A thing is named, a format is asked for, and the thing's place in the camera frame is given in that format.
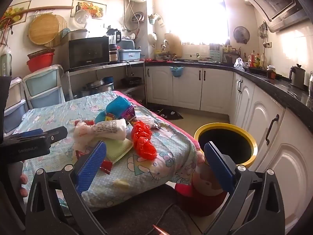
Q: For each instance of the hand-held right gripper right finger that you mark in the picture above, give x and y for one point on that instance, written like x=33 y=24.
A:
x=220 y=166

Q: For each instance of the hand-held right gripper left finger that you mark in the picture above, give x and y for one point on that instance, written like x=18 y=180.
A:
x=89 y=166

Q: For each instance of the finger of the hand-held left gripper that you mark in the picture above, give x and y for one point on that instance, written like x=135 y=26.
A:
x=58 y=134
x=29 y=132

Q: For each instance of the red candy wrapper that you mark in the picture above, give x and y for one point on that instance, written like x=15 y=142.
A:
x=106 y=165
x=79 y=154

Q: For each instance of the red cylindrical packet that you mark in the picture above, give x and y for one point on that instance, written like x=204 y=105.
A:
x=78 y=122

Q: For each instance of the white foam fruit net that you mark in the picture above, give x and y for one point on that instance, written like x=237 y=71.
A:
x=82 y=131

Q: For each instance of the yellow rimmed black bin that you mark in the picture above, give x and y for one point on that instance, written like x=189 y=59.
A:
x=229 y=139

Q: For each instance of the light green dish cloth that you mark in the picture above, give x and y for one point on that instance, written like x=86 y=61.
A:
x=119 y=149

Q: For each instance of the white printed plastic bag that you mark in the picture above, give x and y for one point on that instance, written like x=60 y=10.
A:
x=110 y=126

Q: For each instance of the red yellow snack wrapper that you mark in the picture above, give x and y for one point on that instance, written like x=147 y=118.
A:
x=109 y=117

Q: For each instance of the red plastic bag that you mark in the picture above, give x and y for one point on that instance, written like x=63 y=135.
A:
x=143 y=142

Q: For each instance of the blue textured cloth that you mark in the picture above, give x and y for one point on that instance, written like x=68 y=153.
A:
x=117 y=106

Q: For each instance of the purple snack wrapper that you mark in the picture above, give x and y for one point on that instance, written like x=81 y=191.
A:
x=129 y=115

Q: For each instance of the silver foil wrapper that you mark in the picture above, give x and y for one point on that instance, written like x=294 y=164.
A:
x=156 y=124

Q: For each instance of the person's left hand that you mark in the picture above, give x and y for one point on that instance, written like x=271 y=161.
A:
x=23 y=178

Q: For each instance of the white plastic drawer unit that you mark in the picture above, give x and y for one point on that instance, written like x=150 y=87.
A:
x=41 y=83
x=14 y=112

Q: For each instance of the red pink fleece blanket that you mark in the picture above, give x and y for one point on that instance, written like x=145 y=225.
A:
x=203 y=200

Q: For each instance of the blue cartoon printed blanket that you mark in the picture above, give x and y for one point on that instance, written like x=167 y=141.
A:
x=166 y=151

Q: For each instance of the steel pot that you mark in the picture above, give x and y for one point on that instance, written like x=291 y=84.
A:
x=97 y=87

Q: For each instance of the red plastic basin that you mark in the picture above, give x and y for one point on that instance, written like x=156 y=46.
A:
x=40 y=63

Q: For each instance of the black patterned floor mat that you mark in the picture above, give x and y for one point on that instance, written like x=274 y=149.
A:
x=171 y=114

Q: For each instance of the pale green thermos jug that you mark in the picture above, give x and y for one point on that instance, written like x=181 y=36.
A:
x=5 y=63

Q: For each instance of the blue tin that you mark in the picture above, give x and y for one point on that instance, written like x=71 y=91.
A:
x=108 y=79

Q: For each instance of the steel kitchen shelf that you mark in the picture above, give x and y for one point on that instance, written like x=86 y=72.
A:
x=107 y=66

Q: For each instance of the white kitchen cabinets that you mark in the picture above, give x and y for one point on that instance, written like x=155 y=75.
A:
x=188 y=85

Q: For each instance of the black microwave oven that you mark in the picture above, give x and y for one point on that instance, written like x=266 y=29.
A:
x=88 y=52

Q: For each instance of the black wok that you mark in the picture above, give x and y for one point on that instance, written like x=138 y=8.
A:
x=132 y=80

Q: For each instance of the black stone countertop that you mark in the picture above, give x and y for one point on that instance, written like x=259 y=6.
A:
x=281 y=95

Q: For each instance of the white cooking pot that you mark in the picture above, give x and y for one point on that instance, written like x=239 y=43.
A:
x=79 y=34

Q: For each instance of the blue hanging basket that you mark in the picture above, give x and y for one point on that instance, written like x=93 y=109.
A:
x=176 y=72

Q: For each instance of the round bamboo tray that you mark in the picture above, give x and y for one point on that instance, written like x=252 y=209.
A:
x=44 y=29
x=63 y=23

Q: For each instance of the clear crumpled plastic bag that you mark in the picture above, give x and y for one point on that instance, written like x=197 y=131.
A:
x=239 y=63

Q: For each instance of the white lidded jar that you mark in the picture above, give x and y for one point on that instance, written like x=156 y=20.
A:
x=271 y=73

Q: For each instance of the blue dish rack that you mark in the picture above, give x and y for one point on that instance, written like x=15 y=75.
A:
x=129 y=55

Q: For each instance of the black blender jug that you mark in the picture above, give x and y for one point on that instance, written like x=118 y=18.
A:
x=113 y=38

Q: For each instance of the red sauce bottle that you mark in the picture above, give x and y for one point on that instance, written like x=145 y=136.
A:
x=251 y=60

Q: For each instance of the teal knife box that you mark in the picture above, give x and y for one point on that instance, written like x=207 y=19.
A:
x=216 y=53

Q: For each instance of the grey blue plastic box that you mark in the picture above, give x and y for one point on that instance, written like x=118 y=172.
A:
x=127 y=44

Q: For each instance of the white bottle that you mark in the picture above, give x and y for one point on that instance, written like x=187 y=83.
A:
x=262 y=61

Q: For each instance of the grey electric kettle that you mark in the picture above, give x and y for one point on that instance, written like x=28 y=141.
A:
x=297 y=77

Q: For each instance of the glass pot lid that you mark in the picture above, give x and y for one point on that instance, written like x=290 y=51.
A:
x=82 y=18

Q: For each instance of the red dish cloth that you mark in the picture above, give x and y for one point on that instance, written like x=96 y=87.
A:
x=156 y=59

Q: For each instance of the long wooden rolling pin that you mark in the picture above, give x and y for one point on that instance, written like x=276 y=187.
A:
x=49 y=8

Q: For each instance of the wooden cutting board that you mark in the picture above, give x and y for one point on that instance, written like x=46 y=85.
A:
x=174 y=44

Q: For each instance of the steel faucet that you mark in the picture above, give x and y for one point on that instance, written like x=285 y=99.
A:
x=165 y=42

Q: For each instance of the hanging kitchen utensils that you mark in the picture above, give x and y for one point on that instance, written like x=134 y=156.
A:
x=262 y=30

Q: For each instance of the kitchen window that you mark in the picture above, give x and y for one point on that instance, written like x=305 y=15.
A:
x=195 y=12

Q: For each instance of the steel range hood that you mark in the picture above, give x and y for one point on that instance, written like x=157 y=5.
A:
x=273 y=0

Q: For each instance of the fruit wall poster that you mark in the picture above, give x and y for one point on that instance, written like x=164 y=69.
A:
x=14 y=13
x=95 y=7

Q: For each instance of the white wall socket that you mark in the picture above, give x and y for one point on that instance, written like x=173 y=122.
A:
x=268 y=44

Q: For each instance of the grey wall fan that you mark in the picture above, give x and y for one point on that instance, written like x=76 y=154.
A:
x=241 y=34

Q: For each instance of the white round wall container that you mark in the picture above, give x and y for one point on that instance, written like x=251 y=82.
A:
x=152 y=38

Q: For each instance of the white wall utensil holder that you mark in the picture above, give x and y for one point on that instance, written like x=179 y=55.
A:
x=154 y=18

